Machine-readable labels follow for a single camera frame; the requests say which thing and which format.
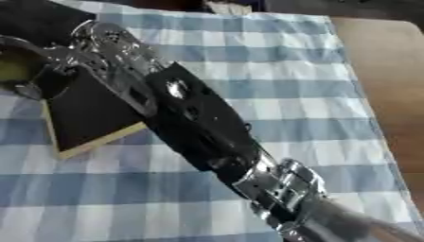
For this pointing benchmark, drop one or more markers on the silver and black right robot arm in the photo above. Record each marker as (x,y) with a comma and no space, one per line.
(199,126)

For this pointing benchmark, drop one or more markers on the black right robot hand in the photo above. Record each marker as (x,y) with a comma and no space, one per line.
(55,67)

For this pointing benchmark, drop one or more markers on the yellow-green round toy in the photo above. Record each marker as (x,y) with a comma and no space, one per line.
(12,66)

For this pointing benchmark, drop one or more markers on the white crumpled object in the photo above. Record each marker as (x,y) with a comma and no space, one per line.
(227,7)

